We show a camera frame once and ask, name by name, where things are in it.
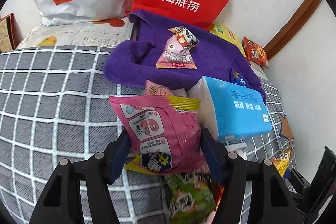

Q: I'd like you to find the pink yellow snack bag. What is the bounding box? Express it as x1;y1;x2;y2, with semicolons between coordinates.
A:
109;95;209;175

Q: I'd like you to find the blue foil snack packet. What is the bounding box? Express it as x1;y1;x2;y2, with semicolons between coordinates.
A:
230;69;247;87

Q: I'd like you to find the pink panda snack pouch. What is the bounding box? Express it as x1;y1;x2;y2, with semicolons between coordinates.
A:
156;26;199;69

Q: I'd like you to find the green orange snack bag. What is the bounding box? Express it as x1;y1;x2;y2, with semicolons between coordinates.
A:
165;173;224;223

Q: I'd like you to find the yellow small snack packet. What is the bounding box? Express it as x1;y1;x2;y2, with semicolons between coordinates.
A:
271;147;292;177

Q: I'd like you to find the blue tissue pack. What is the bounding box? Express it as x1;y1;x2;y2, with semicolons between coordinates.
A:
187;76;272;141

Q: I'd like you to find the pink peach pastry packet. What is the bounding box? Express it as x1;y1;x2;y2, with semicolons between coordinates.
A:
145;80;187;98

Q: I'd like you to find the grey checked bed cover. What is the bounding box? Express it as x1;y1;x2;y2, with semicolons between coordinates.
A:
1;46;289;223

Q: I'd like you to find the purple towel lined tray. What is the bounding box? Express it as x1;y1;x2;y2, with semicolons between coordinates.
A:
104;10;266;98

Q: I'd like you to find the orange red chips bag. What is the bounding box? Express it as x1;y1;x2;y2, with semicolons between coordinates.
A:
242;37;268;69

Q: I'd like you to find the white printed sheet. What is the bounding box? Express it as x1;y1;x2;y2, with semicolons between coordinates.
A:
18;17;133;49

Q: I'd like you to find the yellow chips bag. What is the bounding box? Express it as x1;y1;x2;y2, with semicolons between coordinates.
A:
208;23;246;58

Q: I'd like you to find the framed picture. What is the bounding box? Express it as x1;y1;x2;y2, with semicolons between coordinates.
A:
0;13;18;53

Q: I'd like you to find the brown wooden door frame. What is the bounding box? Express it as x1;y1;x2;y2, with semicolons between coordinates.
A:
264;0;322;61

